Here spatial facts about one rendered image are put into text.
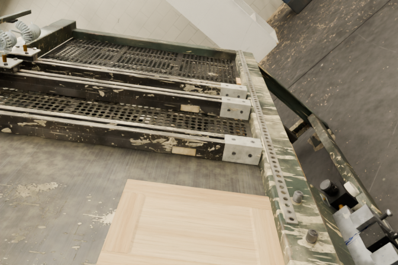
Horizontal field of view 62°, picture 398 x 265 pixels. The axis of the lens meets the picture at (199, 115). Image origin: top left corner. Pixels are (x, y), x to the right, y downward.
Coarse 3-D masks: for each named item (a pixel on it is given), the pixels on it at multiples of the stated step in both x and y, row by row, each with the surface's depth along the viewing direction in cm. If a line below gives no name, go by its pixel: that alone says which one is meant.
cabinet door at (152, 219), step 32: (128, 192) 90; (160, 192) 91; (192, 192) 93; (224, 192) 95; (128, 224) 79; (160, 224) 81; (192, 224) 83; (224, 224) 84; (256, 224) 85; (128, 256) 71; (160, 256) 73; (192, 256) 74; (224, 256) 75; (256, 256) 76
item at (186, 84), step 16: (16, 48) 156; (32, 64) 154; (48, 64) 154; (64, 64) 155; (80, 64) 158; (112, 80) 156; (128, 80) 156; (144, 80) 156; (160, 80) 155; (176, 80) 156; (192, 80) 159; (240, 96) 157
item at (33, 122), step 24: (0, 120) 109; (24, 120) 108; (48, 120) 108; (72, 120) 110; (96, 120) 112; (120, 144) 111; (144, 144) 111; (168, 144) 111; (192, 144) 110; (216, 144) 110; (240, 144) 110
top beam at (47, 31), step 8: (56, 24) 209; (64, 24) 211; (72, 24) 220; (48, 32) 190; (56, 32) 197; (64, 32) 208; (40, 40) 178; (48, 40) 187; (56, 40) 198; (64, 40) 210; (32, 48) 171; (40, 48) 179; (48, 48) 189; (0, 56) 146; (8, 56) 150; (16, 56) 156; (40, 56) 181
